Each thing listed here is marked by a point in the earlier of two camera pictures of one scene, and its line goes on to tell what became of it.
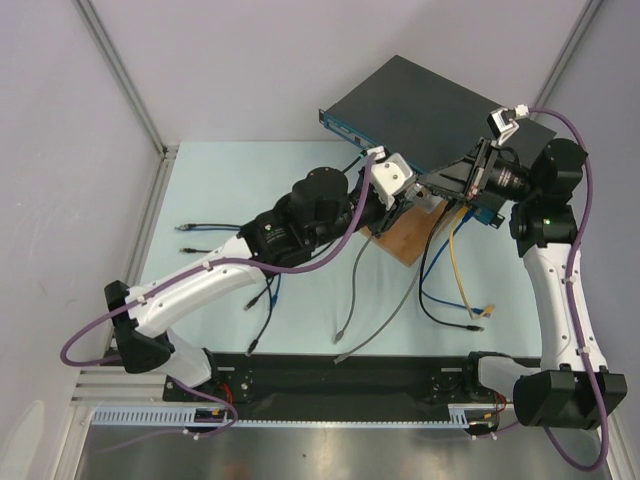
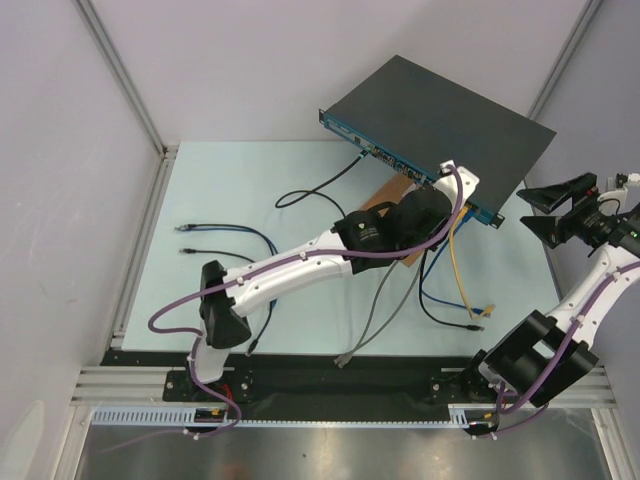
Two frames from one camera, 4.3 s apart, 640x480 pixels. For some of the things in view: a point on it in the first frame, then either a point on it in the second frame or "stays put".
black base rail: x=396 y=380 stays put
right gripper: x=476 y=171 → x=567 y=215
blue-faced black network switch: x=408 y=109 stays put
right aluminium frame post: x=580 y=30 stays put
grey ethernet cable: x=339 y=334 → x=343 y=360
